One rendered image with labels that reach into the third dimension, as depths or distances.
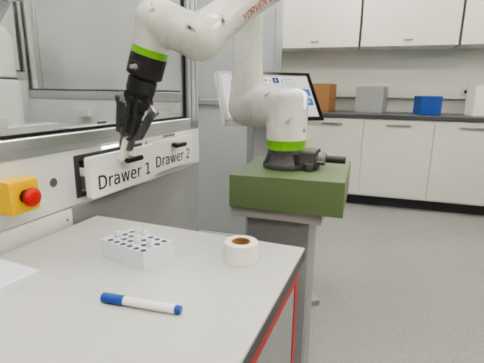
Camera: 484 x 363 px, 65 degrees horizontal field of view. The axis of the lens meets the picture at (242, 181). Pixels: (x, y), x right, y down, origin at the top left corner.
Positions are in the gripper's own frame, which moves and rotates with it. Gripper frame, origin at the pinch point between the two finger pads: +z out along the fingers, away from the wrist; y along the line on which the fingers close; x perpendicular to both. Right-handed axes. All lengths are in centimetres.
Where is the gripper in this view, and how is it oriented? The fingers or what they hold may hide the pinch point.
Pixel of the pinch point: (125, 148)
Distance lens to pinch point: 110.1
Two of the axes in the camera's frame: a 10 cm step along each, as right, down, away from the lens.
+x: 3.6, -2.1, 9.1
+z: -3.3, 8.8, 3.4
